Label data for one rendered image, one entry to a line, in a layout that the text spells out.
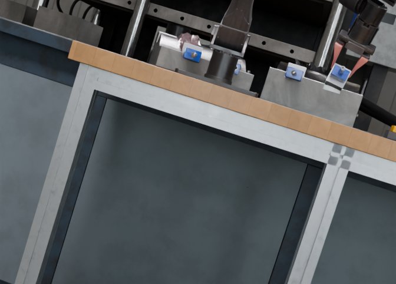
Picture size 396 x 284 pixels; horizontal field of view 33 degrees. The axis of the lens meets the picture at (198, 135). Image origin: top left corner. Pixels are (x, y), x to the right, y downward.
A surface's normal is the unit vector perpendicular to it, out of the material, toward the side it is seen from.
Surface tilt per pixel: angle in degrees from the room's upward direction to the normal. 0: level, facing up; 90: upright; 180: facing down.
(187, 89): 90
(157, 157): 90
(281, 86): 90
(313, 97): 90
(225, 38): 119
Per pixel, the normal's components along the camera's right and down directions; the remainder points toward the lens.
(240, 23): -0.22, 0.51
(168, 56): 0.11, 0.11
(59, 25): -0.17, 0.03
